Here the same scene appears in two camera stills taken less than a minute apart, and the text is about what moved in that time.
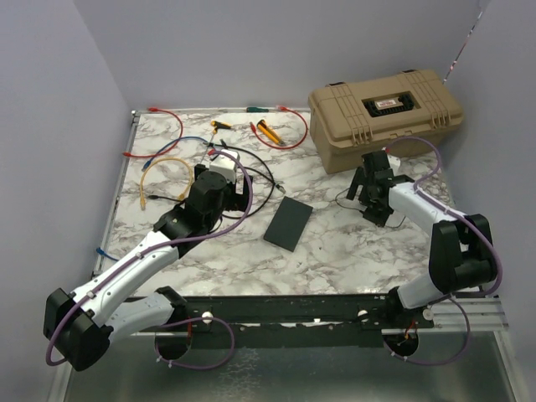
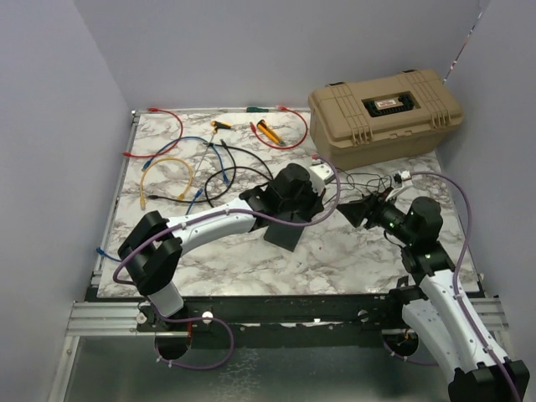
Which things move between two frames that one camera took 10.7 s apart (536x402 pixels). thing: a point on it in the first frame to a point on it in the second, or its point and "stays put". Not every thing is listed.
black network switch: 288,224 stays put
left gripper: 239,201 to 316,206
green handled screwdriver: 248,110 stays put
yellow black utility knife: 268,130 stays put
